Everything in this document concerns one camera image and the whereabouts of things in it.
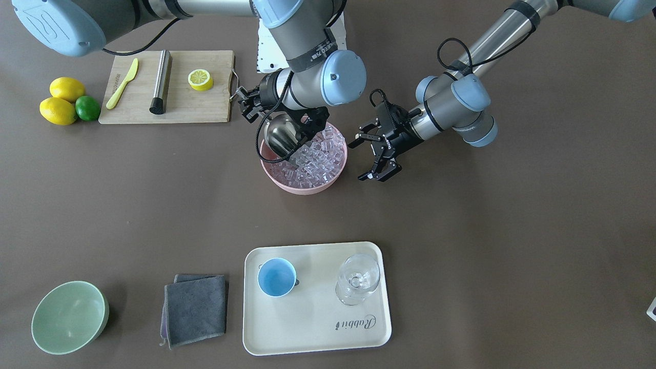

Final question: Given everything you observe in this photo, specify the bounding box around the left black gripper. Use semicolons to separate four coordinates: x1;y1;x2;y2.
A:
347;102;424;182

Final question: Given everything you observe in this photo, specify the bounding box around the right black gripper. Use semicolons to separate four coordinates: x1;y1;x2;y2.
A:
236;72;330;144

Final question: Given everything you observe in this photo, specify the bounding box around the steel ice scoop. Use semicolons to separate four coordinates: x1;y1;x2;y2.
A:
264;114;301;158

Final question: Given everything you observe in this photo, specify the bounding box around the pink bowl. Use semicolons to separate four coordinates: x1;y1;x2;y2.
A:
260;121;349;196

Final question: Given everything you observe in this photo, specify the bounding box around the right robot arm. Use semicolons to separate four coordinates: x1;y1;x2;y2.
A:
12;1;367;149

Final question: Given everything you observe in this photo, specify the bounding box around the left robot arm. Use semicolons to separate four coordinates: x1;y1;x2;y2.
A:
348;1;654;182

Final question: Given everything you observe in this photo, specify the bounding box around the ice cubes pile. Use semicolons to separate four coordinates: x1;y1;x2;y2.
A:
269;128;345;189

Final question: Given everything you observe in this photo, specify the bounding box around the light blue cup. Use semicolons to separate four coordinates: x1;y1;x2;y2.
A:
257;258;299;297

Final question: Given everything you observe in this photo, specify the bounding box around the bamboo cutting board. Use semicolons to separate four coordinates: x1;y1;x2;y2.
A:
99;50;235;124

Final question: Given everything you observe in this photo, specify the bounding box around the yellow lemon half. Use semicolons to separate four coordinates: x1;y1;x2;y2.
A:
188;69;214;91

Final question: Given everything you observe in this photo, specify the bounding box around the clear wine glass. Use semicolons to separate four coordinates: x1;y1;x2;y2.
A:
335;254;380;306

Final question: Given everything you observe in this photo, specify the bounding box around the steel muddler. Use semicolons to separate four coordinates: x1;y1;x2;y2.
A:
149;50;173;115

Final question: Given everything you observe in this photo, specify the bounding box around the cream serving tray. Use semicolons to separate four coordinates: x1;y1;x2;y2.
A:
243;241;392;356

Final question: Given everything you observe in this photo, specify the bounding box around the yellow plastic knife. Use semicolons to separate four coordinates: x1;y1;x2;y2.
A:
106;58;139;110

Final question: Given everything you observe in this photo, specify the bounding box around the grey folded cloth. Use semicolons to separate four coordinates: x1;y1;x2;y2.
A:
160;274;228;350

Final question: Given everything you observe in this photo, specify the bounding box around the green lime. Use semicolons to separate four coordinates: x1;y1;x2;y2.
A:
74;95;101;121

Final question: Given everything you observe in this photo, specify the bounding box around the whole yellow lemon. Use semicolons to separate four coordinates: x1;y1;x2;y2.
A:
39;97;78;126
49;77;86;103

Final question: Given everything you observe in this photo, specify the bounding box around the green bowl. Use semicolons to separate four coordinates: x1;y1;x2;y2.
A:
31;281;110;355

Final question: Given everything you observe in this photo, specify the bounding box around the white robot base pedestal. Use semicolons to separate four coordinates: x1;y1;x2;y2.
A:
255;0;349;74

